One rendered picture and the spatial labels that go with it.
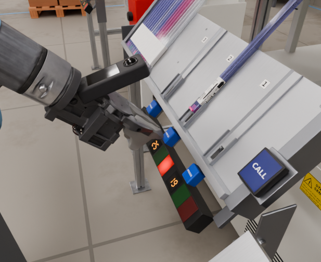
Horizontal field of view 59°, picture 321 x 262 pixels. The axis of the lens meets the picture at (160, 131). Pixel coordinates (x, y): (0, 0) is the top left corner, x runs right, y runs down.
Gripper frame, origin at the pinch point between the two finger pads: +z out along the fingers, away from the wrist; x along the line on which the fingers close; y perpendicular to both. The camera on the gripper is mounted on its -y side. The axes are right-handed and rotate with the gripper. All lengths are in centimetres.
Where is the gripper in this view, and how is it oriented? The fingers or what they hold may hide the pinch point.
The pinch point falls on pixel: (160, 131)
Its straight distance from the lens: 54.2
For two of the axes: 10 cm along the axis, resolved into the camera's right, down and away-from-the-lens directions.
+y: -6.5, 7.1, 2.6
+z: 6.9, 4.1, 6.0
